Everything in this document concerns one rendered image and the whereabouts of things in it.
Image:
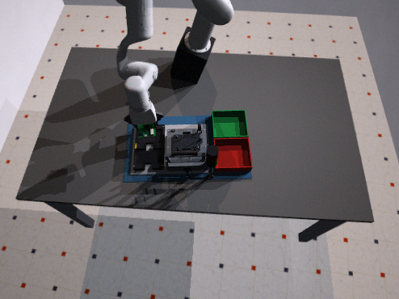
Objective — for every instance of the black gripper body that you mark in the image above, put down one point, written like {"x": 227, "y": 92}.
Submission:
{"x": 146, "y": 117}

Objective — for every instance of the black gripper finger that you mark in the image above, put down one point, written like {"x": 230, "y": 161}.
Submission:
{"x": 127, "y": 119}
{"x": 159, "y": 116}

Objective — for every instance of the green circuit board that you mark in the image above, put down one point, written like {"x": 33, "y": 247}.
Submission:
{"x": 146, "y": 130}

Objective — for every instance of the red open-top bin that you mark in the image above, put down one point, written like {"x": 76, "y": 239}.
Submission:
{"x": 234, "y": 154}

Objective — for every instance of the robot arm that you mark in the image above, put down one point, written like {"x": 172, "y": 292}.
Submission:
{"x": 139, "y": 15}

